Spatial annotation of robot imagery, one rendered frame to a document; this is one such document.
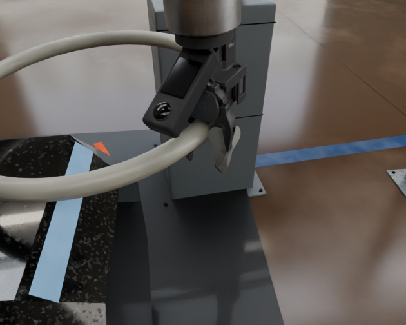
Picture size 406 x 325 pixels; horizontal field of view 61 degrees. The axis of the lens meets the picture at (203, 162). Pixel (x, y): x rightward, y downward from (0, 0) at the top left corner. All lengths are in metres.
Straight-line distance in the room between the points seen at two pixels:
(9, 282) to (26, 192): 0.11
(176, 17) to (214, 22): 0.04
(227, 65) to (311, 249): 1.13
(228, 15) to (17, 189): 0.32
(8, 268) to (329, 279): 1.17
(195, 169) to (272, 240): 0.44
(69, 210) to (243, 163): 1.09
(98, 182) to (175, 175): 1.09
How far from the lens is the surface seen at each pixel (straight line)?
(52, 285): 0.50
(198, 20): 0.40
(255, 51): 1.28
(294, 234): 1.54
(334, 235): 1.59
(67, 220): 0.56
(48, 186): 0.45
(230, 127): 0.45
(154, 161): 0.44
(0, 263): 0.52
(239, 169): 1.57
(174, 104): 0.41
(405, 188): 1.92
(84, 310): 0.52
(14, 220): 0.56
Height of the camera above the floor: 1.18
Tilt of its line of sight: 40 degrees down
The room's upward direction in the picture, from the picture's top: straight up
